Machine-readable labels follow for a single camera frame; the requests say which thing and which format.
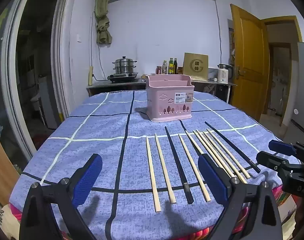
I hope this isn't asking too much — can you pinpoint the black chopstick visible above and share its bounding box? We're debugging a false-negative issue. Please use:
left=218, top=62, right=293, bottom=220
left=164, top=127, right=194, bottom=204
left=204, top=121, right=261, bottom=173

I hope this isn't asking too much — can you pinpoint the white electric kettle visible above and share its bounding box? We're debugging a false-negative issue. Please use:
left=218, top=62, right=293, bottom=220
left=217, top=64, right=234, bottom=83

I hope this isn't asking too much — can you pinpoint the yellow wooden door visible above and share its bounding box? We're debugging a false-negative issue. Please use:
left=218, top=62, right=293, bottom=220
left=230, top=4, right=270, bottom=121

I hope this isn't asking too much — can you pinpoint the dark side table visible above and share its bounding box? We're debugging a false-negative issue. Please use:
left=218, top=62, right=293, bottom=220
left=86, top=76, right=238, bottom=103

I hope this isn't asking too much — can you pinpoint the wooden chopstick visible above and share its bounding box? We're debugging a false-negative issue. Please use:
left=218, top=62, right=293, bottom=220
left=146, top=136, right=161, bottom=213
left=178, top=134, right=212, bottom=203
left=185, top=130, right=205, bottom=155
left=154, top=133, right=177, bottom=204
left=203, top=131, right=247, bottom=180
left=196, top=129, right=240, bottom=182
left=193, top=129, right=232, bottom=178
left=207, top=129, right=251, bottom=178

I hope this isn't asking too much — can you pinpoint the grey refrigerator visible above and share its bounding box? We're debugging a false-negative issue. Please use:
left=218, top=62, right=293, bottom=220
left=282, top=42, right=304, bottom=143

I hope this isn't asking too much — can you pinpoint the colourful striped cloth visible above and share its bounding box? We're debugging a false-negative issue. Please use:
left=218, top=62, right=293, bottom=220
left=2, top=187, right=300, bottom=240

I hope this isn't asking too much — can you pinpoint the steel steamer pot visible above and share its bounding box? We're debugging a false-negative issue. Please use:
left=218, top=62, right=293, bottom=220
left=112, top=56, right=138, bottom=75

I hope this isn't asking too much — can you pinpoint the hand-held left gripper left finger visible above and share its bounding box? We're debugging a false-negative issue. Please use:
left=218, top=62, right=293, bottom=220
left=18, top=153, right=103, bottom=240

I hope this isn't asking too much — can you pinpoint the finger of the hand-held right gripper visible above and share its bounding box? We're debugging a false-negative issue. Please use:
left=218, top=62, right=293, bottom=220
left=268, top=140, right=304, bottom=164
left=256, top=151, right=296, bottom=178

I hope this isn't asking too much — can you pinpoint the white bag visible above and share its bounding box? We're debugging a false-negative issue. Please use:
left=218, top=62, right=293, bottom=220
left=0, top=203, right=21, bottom=240

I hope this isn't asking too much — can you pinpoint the green hanging curtain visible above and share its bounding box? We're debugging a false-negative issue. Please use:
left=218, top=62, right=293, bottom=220
left=95, top=0, right=113, bottom=45

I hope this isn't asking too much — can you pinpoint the blue checked blanket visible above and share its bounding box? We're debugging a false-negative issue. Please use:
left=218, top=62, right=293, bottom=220
left=8, top=90, right=302, bottom=240

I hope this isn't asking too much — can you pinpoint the gas stove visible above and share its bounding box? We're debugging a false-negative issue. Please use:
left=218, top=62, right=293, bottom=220
left=107, top=72, right=139, bottom=83

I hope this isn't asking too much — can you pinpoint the brown board with round logo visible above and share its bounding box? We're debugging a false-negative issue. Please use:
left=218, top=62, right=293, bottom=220
left=183, top=52, right=209, bottom=82

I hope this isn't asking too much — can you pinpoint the brown cardboard sheet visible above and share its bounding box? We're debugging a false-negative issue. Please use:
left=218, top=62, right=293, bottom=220
left=0, top=135, right=21, bottom=205

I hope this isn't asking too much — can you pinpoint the white sliding door frame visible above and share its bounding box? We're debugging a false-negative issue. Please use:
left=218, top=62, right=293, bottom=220
left=1, top=0, right=76, bottom=155

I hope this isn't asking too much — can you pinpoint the pink plastic utensil basket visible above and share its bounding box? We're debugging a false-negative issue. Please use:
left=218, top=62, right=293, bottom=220
left=145, top=74, right=195, bottom=122

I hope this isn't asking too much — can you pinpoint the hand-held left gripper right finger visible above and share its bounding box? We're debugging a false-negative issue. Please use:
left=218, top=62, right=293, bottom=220
left=197, top=154, right=283, bottom=240

